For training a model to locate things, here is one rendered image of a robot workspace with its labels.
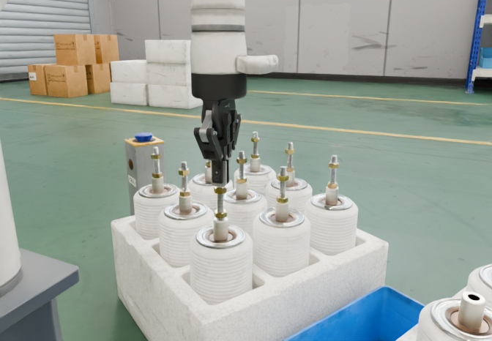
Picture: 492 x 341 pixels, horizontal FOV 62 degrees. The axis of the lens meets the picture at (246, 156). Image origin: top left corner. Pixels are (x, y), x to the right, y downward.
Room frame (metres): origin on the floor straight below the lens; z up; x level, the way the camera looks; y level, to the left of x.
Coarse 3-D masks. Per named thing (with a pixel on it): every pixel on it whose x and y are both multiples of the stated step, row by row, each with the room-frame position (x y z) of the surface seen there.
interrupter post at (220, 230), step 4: (216, 220) 0.55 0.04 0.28; (220, 220) 0.55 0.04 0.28; (224, 220) 0.55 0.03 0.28; (216, 224) 0.55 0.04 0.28; (220, 224) 0.55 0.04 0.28; (224, 224) 0.55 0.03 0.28; (216, 228) 0.55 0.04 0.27; (220, 228) 0.55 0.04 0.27; (224, 228) 0.55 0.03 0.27; (216, 232) 0.55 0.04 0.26; (220, 232) 0.55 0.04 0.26; (224, 232) 0.55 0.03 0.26; (216, 236) 0.55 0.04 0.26; (220, 236) 0.55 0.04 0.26; (224, 236) 0.55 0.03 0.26; (220, 240) 0.55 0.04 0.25
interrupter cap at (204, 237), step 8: (200, 232) 0.57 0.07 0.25; (208, 232) 0.57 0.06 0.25; (232, 232) 0.57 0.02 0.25; (240, 232) 0.57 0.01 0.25; (200, 240) 0.54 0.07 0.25; (208, 240) 0.54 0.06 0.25; (216, 240) 0.55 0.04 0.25; (224, 240) 0.55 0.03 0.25; (232, 240) 0.54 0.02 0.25; (240, 240) 0.54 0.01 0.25; (216, 248) 0.52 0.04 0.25; (224, 248) 0.52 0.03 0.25
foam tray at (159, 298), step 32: (128, 224) 0.75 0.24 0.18; (128, 256) 0.69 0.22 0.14; (160, 256) 0.63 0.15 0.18; (320, 256) 0.62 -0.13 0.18; (352, 256) 0.62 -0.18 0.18; (384, 256) 0.67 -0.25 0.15; (128, 288) 0.70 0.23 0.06; (160, 288) 0.56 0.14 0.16; (192, 288) 0.53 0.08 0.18; (256, 288) 0.53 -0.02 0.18; (288, 288) 0.53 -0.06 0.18; (320, 288) 0.57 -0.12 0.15; (352, 288) 0.62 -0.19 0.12; (160, 320) 0.57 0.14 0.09; (192, 320) 0.48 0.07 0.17; (224, 320) 0.47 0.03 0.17; (256, 320) 0.50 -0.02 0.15; (288, 320) 0.53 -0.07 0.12
